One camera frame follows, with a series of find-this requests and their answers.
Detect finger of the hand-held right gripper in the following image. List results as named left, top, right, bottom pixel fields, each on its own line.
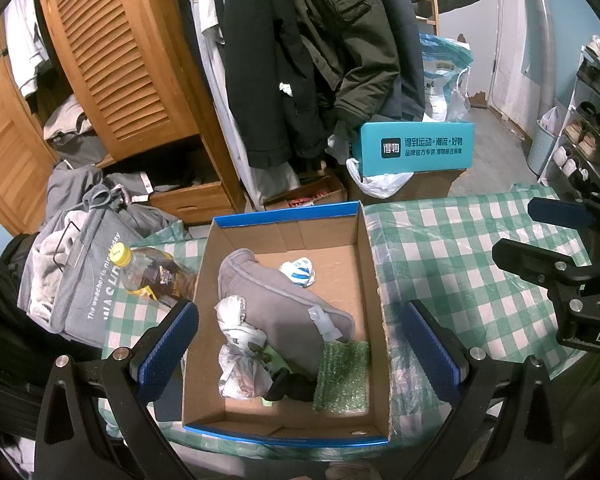
left=491, top=238, right=600, bottom=307
left=527, top=191, right=600, bottom=229

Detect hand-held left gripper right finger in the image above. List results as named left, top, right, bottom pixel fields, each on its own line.
left=401, top=299, right=566, bottom=480

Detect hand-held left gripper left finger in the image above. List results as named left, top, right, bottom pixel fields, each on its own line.
left=35, top=299, right=201, bottom=480

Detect white patterned sock bundle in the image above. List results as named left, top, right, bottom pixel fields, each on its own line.
left=214, top=295, right=275, bottom=402

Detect small clear plastic piece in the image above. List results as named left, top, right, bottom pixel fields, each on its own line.
left=307, top=307, right=342, bottom=342

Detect large grey sock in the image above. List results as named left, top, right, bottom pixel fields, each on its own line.
left=216, top=248, right=357, bottom=377

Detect blue-sided cardboard box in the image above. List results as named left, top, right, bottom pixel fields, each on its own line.
left=181, top=200, right=393, bottom=447

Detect black sock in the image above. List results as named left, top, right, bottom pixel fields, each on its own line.
left=267, top=367, right=322, bottom=404

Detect white blue-print sock ball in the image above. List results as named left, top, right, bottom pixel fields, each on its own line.
left=279, top=256, right=316, bottom=289

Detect green checked tablecloth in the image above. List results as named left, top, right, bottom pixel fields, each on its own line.
left=102, top=182, right=597, bottom=466

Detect light blue waste bin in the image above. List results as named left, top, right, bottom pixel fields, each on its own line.
left=526, top=122, right=554, bottom=177

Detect yellow-capped oil bottle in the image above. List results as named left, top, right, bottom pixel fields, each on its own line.
left=114, top=242, right=199, bottom=312

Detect group of shoes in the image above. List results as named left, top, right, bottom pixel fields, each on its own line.
left=551, top=35, right=600, bottom=187

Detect white bin liner bag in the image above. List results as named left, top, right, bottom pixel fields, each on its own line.
left=537, top=106, right=567, bottom=137

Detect metal shoe rack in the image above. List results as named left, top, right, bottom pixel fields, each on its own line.
left=536, top=35, right=600, bottom=202

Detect grey clothes pile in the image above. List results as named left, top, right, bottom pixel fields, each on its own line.
left=17, top=209, right=147, bottom=349

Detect clear plastic bag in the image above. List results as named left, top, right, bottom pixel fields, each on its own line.
left=449, top=70, right=474, bottom=122

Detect teal printed box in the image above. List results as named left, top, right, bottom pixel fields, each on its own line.
left=351, top=121, right=476, bottom=177

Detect black backpack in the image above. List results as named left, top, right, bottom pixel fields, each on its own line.
left=0, top=235, right=112, bottom=442

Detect grey vertical pipe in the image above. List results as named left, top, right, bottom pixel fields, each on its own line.
left=526, top=0, right=559, bottom=132

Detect grey hoodie pile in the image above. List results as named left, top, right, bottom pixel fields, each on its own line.
left=44, top=164, right=182, bottom=242

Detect blue and white plastic bag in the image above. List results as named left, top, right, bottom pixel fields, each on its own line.
left=419, top=34, right=474, bottom=124

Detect white door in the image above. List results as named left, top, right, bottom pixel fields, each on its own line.
left=486, top=0, right=507, bottom=112

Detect small open cardboard box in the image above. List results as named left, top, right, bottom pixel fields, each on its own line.
left=262, top=175, right=349, bottom=212

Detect dark navy coat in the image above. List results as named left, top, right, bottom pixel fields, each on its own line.
left=365, top=0, right=427, bottom=122

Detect folded grey clothes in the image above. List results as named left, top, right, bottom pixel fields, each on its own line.
left=41, top=93, right=107, bottom=167

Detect olive green jacket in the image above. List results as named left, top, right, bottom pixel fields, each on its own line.
left=280, top=0, right=402, bottom=137

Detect white hanging garment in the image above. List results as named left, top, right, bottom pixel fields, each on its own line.
left=165, top=0, right=302, bottom=207

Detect black coat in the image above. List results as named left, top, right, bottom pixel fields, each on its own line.
left=222, top=0, right=332, bottom=172

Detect wooden louvred wardrobe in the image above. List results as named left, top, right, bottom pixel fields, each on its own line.
left=0, top=0, right=247, bottom=237

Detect white t-shirt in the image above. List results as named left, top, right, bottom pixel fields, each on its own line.
left=2, top=0, right=52, bottom=99

